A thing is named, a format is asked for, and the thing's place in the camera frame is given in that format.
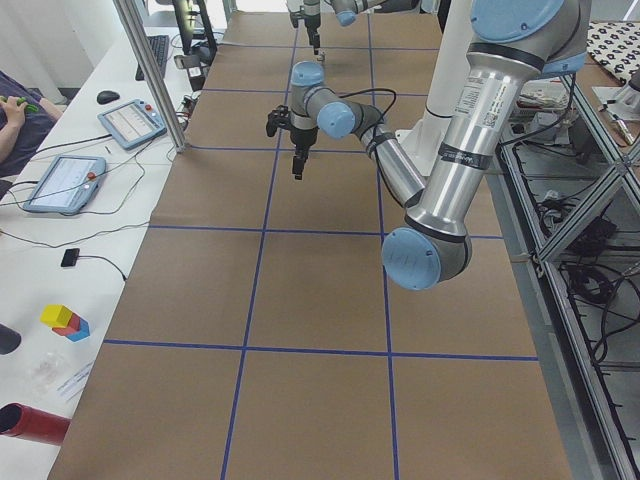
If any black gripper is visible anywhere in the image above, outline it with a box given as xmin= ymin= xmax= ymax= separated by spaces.
xmin=304 ymin=15 xmax=321 ymax=55
xmin=290 ymin=127 xmax=317 ymax=180

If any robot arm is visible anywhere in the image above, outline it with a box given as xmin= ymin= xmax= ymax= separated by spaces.
xmin=285 ymin=0 xmax=420 ymax=56
xmin=289 ymin=1 xmax=591 ymax=290

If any seated person's hand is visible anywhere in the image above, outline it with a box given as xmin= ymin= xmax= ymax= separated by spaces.
xmin=1 ymin=96 xmax=26 ymax=129

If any black keyboard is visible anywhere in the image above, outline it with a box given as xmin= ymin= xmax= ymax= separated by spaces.
xmin=147 ymin=35 xmax=170 ymax=78

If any blue teach pendant far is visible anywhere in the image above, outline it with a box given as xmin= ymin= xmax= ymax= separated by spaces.
xmin=97 ymin=99 xmax=167 ymax=151

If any blue teach pendant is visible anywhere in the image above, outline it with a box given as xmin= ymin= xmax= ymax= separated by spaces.
xmin=22 ymin=155 xmax=107 ymax=215
xmin=97 ymin=99 xmax=167 ymax=151

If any brown paper table mat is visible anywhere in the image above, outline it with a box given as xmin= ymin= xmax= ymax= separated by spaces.
xmin=50 ymin=12 xmax=571 ymax=479

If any black computer mouse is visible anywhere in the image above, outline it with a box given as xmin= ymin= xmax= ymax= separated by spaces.
xmin=96 ymin=90 xmax=120 ymax=105

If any blue teach pendant near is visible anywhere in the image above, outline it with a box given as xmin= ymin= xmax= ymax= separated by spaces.
xmin=22 ymin=155 xmax=107 ymax=215

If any small black box device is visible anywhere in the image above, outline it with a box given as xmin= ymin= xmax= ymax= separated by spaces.
xmin=60 ymin=248 xmax=80 ymax=268

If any blue wooden block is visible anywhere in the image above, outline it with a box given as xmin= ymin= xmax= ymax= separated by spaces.
xmin=65 ymin=319 xmax=90 ymax=342

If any red wooden block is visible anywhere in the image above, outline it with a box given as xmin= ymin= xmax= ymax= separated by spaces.
xmin=52 ymin=314 xmax=82 ymax=337

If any yellow wooden block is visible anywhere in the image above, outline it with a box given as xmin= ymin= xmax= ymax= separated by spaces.
xmin=40 ymin=304 xmax=73 ymax=328

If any patterned black white cloth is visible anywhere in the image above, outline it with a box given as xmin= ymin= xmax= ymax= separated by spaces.
xmin=587 ymin=21 xmax=639 ymax=84

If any black cylinder tube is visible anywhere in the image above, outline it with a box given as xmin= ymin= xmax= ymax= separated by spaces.
xmin=0 ymin=324 xmax=22 ymax=355

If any red cylinder tube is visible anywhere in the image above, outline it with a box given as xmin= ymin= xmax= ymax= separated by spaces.
xmin=1 ymin=403 xmax=71 ymax=446

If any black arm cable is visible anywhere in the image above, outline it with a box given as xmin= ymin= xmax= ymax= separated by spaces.
xmin=335 ymin=88 xmax=401 ymax=146

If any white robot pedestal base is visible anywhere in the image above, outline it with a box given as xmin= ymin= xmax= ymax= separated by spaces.
xmin=394 ymin=0 xmax=501 ymax=176

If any aluminium frame post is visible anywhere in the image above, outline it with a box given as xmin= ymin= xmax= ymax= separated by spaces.
xmin=113 ymin=0 xmax=186 ymax=153

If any aluminium frame rack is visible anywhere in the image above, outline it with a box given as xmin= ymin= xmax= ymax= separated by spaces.
xmin=494 ymin=65 xmax=639 ymax=479

